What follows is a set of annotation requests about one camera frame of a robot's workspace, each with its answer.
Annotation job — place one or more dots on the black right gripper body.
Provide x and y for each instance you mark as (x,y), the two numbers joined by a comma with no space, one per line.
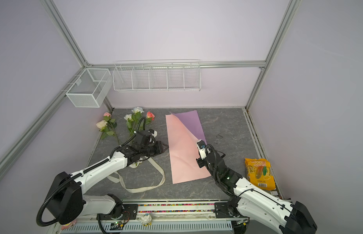
(202,163)

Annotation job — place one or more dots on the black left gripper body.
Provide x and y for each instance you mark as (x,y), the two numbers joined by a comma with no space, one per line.
(151,149)

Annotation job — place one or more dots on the pink purple wrapping paper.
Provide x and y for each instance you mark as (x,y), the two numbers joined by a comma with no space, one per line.
(184,130)

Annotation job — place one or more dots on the white fake rose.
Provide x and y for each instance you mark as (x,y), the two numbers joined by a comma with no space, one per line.
(132,120)

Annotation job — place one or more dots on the red pink fake rose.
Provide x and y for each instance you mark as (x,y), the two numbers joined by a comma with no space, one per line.
(149,118)

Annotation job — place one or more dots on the cream fake rose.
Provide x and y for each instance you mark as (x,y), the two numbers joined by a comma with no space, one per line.
(102,127)

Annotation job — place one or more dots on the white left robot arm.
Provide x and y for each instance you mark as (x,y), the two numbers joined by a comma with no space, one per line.
(66,199)

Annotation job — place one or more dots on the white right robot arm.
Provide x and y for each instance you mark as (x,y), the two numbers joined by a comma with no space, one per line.
(257,201)

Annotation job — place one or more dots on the yellow snack bag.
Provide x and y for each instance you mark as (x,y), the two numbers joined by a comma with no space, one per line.
(258,172)

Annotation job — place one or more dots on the cream printed ribbon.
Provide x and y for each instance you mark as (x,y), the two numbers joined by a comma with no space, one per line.
(147,182)

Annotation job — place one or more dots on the white crumpled toy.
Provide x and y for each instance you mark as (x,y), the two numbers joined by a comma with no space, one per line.
(146,219)

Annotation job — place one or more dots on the white mesh box basket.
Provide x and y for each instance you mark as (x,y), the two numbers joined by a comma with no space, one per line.
(90,88)

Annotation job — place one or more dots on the pink green round toy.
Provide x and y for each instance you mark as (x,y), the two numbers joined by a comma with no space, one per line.
(68,225)

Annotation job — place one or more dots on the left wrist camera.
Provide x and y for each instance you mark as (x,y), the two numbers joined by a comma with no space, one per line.
(154,133)

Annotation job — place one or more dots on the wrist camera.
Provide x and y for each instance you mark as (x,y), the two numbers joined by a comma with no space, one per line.
(154,133)
(202,149)

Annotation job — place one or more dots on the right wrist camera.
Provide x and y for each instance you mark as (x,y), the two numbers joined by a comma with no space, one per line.
(202,149)

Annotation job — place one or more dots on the front rail base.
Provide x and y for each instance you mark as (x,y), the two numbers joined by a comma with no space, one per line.
(181,217)

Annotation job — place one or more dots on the white wire shelf basket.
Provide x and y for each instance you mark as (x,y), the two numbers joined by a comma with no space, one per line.
(157,75)

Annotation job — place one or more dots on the aluminium enclosure frame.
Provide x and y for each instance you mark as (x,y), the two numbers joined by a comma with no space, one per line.
(17,149)

